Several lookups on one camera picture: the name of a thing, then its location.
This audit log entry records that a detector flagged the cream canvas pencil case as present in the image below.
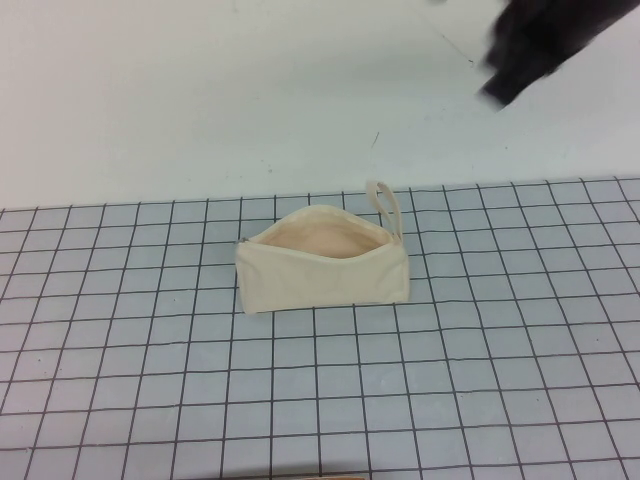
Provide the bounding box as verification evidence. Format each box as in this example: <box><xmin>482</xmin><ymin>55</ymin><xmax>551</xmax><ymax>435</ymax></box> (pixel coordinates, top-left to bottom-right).
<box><xmin>233</xmin><ymin>180</ymin><xmax>412</xmax><ymax>317</ymax></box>

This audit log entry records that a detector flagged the blue-grey black grid mat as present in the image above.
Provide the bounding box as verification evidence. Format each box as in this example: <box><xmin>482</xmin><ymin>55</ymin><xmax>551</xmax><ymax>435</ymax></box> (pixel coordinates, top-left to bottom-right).
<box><xmin>0</xmin><ymin>177</ymin><xmax>640</xmax><ymax>480</ymax></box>

